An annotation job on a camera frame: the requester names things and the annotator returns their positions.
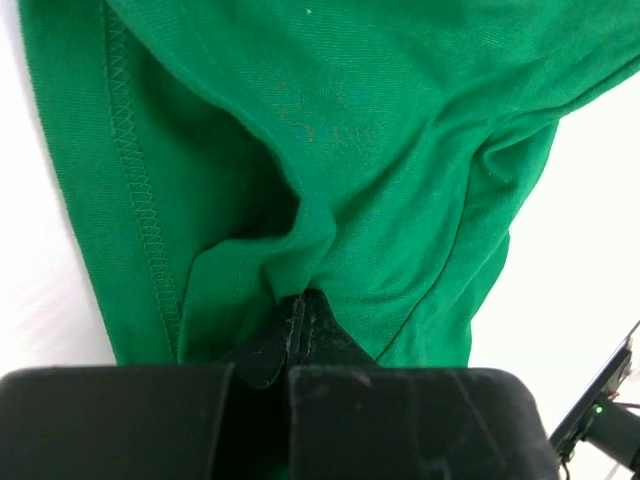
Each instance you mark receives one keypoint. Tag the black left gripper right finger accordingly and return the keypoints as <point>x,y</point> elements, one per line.
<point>351,419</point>

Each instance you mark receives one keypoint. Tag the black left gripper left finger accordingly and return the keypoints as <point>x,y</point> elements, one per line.
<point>223,420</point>

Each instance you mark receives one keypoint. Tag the green t shirt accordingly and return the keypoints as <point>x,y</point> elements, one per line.
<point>217,157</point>

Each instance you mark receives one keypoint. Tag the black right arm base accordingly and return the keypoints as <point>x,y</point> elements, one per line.
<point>598,418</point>

